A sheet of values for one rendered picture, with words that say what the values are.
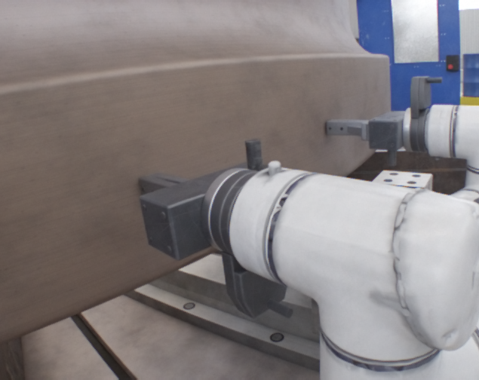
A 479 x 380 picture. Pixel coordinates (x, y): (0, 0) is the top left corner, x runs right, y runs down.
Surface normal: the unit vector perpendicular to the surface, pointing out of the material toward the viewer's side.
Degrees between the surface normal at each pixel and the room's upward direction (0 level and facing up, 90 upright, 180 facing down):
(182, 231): 90
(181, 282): 72
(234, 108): 90
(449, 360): 37
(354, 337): 91
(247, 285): 90
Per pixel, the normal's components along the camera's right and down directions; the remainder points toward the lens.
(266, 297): 0.67, 0.15
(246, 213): -0.66, -0.29
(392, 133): -0.61, 0.29
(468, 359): 0.02, -0.56
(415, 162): -0.22, 0.31
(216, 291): -0.58, -0.01
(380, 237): -0.55, -0.55
